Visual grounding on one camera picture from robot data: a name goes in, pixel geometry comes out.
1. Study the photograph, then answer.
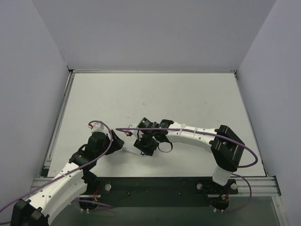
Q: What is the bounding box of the small grey remote control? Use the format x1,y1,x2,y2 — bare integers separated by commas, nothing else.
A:
122,148,144,157

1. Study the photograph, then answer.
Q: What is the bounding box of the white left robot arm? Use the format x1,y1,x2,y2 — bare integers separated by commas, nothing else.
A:
10,130,124,226

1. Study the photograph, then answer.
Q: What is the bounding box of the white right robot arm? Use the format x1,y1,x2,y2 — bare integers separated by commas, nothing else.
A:
129,118,244,186

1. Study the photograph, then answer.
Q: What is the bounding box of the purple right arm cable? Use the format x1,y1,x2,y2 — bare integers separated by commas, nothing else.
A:
116,127,259,214

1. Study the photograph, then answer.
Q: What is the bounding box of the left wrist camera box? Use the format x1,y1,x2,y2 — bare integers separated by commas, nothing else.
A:
88,122,104,133

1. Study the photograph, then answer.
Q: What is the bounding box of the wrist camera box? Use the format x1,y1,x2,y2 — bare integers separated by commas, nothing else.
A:
125,124,138,138
88,122,104,133

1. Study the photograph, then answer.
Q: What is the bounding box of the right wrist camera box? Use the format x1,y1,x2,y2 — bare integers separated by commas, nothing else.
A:
125,124,138,138

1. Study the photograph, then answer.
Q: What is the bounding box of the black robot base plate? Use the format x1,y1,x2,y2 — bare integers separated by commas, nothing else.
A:
79,173,238,208

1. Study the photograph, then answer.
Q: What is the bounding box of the aluminium table edge rail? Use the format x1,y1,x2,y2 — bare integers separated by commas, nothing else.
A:
43,70,74,168

